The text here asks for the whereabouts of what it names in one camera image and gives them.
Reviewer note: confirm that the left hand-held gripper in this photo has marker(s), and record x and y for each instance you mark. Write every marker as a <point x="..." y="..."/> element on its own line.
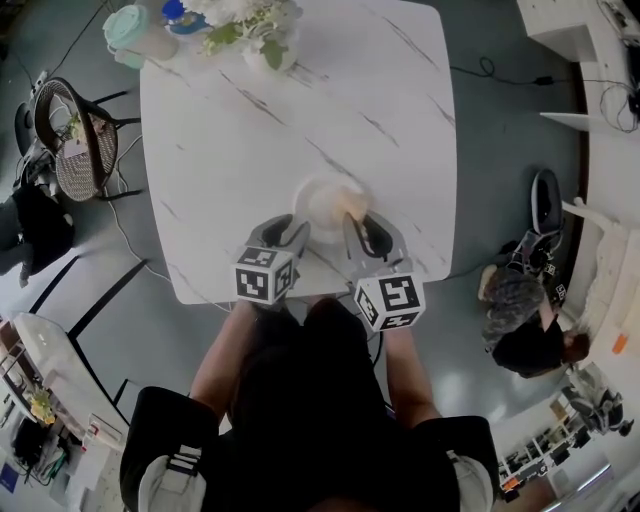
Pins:
<point x="260" y="280"/>

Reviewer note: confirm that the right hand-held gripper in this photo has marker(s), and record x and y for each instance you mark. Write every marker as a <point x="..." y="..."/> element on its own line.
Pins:
<point x="395" y="295"/>

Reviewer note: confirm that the cream fluffy brush piece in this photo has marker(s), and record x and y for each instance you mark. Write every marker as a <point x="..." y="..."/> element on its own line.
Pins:
<point x="356" y="202"/>

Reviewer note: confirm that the white round bowl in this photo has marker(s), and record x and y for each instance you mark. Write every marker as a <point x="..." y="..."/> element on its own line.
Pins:
<point x="320" y="205"/>

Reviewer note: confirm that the person's right forearm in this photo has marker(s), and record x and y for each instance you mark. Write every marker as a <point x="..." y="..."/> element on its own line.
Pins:
<point x="407" y="380"/>

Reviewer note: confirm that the person's left forearm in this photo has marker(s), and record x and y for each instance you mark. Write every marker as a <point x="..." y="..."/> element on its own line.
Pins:
<point x="220" y="360"/>

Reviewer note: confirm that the black open case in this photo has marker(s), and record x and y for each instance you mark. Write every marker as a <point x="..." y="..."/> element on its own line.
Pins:
<point x="547" y="190"/>

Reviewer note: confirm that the white ceramic vase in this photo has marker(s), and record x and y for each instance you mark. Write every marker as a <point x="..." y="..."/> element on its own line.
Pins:
<point x="257" y="61"/>

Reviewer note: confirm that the dark wicker chair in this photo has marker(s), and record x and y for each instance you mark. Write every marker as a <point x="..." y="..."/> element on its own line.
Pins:
<point x="75" y="175"/>

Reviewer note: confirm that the person's black shirt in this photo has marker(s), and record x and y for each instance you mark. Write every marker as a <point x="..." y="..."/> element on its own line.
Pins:
<point x="165" y="430"/>

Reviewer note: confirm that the white shelf cabinet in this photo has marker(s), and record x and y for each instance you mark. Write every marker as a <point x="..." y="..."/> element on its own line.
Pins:
<point x="565" y="119"/>

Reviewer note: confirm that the white flower bouquet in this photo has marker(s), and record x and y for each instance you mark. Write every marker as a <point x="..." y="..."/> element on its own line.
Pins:
<point x="235" y="15"/>

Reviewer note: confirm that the small artificial flower bunch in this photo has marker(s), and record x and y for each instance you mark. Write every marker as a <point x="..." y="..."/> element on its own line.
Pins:
<point x="75" y="127"/>

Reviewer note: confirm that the white dressing table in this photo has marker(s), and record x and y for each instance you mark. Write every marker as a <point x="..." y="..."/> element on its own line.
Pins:
<point x="610" y="270"/>

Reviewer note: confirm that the clear bottle with blue cap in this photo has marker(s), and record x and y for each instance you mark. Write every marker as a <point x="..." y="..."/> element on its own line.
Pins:
<point x="175" y="10"/>

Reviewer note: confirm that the cup with teal lid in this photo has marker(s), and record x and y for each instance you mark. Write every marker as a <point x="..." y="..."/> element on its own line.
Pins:
<point x="125" y="25"/>

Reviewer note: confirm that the small orange item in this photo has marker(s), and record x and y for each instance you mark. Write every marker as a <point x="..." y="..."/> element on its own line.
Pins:
<point x="620" y="345"/>

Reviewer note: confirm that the white desk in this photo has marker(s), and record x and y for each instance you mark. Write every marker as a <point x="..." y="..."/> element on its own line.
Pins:
<point x="555" y="30"/>

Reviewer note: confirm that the white power strip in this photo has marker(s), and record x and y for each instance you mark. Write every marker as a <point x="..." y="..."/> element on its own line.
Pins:
<point x="39" y="82"/>

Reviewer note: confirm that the yellow flower bunch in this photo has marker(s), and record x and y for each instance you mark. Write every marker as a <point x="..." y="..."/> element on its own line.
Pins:
<point x="42" y="405"/>

